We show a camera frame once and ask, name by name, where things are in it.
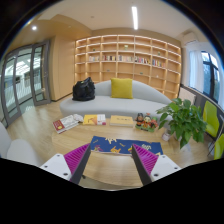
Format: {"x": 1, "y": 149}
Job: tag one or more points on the red book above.
{"x": 59, "y": 127}

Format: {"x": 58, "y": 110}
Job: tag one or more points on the blue patterned towel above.
{"x": 122, "y": 146}

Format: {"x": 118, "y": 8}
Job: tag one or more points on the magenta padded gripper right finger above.
{"x": 151, "y": 167}

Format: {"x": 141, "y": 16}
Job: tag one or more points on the toy figurine set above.
{"x": 146, "y": 122}

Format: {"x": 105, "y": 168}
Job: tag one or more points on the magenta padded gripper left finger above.
{"x": 69, "y": 166}

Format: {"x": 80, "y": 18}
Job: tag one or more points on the green potted plant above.
{"x": 184, "y": 120}

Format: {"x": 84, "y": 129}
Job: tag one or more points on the window with white curtain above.
{"x": 202, "y": 70}

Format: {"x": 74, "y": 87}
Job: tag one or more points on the wooden bookshelf wall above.
{"x": 148, "y": 60}

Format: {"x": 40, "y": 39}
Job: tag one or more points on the open white magazine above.
{"x": 71, "y": 121}

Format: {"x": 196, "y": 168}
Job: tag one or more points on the white armchair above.
{"x": 17, "y": 150}

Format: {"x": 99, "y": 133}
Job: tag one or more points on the yellow book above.
{"x": 90, "y": 120}

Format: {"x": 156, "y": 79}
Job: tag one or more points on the yellow flat box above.
{"x": 121, "y": 121}

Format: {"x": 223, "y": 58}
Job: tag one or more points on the glass double door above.
{"x": 24, "y": 80}

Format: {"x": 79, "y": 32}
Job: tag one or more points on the ceiling light strip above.
{"x": 135, "y": 17}

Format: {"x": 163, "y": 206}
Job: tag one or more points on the green chair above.
{"x": 211, "y": 118}

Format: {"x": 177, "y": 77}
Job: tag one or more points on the black bag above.
{"x": 84, "y": 90}

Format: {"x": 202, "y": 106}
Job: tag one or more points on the white pink small book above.
{"x": 101, "y": 119}

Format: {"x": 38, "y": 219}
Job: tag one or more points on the grey curved sofa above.
{"x": 145, "y": 100}

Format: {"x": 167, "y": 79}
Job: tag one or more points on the yellow cushion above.
{"x": 121, "y": 88}

